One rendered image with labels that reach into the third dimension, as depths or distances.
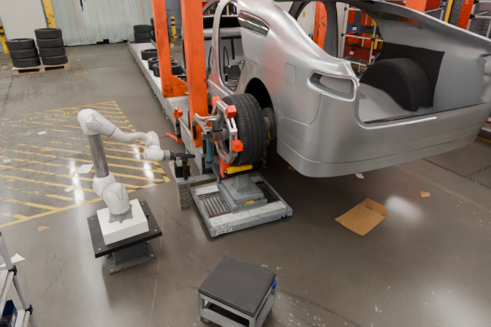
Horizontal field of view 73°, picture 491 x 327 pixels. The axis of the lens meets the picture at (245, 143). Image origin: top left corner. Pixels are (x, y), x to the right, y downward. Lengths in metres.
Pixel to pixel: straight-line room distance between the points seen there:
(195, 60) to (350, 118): 1.63
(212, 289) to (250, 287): 0.23
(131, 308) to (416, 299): 2.04
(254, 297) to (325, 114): 1.24
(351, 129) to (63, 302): 2.37
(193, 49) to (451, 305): 2.91
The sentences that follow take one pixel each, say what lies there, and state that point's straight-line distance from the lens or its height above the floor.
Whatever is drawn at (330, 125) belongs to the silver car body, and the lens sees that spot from 2.28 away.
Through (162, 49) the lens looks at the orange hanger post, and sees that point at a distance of 5.15.
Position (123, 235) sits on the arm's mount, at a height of 0.34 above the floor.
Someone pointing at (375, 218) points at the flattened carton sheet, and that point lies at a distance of 3.52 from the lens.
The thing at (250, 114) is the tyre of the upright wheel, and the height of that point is 1.08.
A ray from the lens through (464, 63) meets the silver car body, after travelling 3.63.
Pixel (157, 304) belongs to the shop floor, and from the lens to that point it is 2.69.
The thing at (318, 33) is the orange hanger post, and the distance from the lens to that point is 6.14.
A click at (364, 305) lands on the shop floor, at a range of 2.74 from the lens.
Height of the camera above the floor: 2.03
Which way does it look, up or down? 25 degrees down
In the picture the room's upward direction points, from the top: straight up
